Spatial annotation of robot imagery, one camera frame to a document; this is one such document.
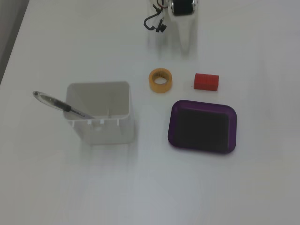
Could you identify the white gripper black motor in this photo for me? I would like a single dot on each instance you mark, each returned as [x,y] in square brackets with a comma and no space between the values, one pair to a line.
[183,10]

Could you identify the yellow tape roll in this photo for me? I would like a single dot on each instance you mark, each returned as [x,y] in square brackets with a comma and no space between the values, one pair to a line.
[164,87]

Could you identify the red rectangular block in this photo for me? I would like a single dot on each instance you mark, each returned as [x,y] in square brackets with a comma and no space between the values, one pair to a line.
[206,82]

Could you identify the purple tray with black inlay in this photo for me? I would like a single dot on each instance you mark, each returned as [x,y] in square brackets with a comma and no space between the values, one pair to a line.
[202,127]

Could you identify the black clear ballpoint pen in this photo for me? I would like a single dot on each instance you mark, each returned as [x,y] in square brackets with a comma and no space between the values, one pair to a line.
[55,102]

